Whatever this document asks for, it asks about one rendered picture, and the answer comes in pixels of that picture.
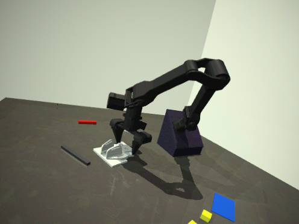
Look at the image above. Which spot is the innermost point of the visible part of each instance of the blue flat plate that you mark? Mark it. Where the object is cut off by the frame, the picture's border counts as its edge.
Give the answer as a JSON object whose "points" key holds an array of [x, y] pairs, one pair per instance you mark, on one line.
{"points": [[223, 206]]}

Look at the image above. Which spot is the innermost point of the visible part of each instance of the small yellow block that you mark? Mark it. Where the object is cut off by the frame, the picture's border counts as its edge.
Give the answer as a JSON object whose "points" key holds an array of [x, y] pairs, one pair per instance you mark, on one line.
{"points": [[206, 216]]}

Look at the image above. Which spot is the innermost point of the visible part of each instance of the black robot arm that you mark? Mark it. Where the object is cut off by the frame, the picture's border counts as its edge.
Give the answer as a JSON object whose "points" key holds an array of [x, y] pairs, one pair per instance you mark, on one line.
{"points": [[214, 78]]}

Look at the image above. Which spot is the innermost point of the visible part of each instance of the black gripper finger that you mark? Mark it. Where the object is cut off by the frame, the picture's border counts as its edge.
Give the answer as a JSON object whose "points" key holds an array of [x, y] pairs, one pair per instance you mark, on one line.
{"points": [[135, 147], [118, 134]]}

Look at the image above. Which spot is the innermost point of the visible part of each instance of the dark grey rectangular bar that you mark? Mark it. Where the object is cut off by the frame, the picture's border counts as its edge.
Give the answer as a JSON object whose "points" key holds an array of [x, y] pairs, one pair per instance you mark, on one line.
{"points": [[75, 155]]}

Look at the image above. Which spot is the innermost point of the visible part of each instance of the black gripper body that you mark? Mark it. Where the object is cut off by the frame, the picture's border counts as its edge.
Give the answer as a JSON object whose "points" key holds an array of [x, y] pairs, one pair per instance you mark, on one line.
{"points": [[130, 124]]}

